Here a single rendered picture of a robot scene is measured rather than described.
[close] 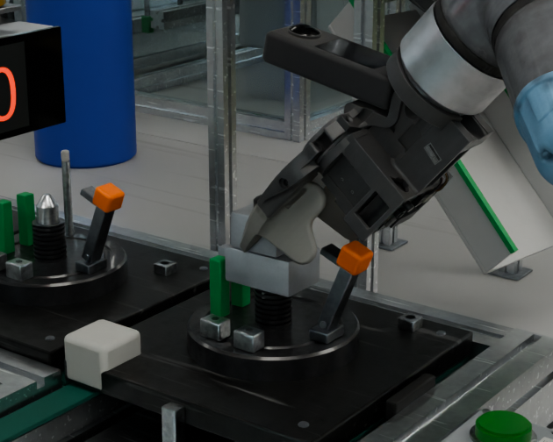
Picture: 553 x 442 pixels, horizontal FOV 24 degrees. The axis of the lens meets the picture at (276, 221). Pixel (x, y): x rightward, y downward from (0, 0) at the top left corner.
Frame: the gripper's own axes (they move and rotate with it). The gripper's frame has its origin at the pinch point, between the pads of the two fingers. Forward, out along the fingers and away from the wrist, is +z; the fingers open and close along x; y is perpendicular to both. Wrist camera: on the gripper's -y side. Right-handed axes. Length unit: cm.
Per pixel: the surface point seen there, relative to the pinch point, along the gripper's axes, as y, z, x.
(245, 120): -38, 59, 86
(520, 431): 24.4, -8.1, -2.1
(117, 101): -46, 56, 59
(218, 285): 1.0, 6.4, -2.0
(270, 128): -34, 57, 86
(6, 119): -13.7, -2.6, -18.7
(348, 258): 6.8, -4.9, -1.0
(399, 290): 6.0, 23.2, 40.0
